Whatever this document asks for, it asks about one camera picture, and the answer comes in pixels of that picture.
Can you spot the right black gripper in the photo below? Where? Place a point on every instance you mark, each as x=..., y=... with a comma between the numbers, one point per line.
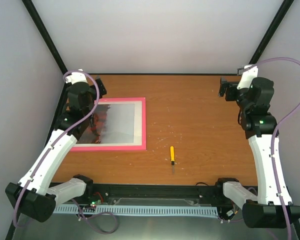
x=230, y=85

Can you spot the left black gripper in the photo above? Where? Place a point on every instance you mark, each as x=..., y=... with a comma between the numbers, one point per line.
x=100, y=85

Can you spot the pink picture frame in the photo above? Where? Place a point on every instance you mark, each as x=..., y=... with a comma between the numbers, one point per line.
x=139, y=140

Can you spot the yellow handled screwdriver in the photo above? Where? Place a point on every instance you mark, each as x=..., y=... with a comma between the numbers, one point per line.
x=172, y=159

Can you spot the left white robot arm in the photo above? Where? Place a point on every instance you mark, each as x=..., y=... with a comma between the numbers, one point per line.
x=33, y=196

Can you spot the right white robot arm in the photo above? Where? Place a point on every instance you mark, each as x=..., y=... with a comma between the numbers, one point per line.
x=272, y=207

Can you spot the dark red photo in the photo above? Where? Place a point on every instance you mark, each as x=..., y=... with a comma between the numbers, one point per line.
x=112, y=124

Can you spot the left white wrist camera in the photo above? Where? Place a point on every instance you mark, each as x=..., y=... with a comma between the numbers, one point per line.
x=76, y=77

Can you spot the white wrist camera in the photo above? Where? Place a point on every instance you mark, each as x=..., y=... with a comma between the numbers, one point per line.
x=248, y=73
x=76, y=77

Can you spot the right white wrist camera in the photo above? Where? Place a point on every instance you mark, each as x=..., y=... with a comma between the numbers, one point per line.
x=248, y=73

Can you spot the right black corner post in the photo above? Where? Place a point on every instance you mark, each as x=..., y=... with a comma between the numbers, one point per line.
x=271, y=30

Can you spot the black corner post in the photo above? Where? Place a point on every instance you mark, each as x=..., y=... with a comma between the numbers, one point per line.
x=271, y=30
x=38, y=22

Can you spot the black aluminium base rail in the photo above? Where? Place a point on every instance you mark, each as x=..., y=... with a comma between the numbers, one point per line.
x=201, y=194

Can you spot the left black corner post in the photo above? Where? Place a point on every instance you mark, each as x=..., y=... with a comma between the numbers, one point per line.
x=38, y=22

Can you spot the light blue cable duct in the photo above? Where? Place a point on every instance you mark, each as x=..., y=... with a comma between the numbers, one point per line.
x=153, y=211

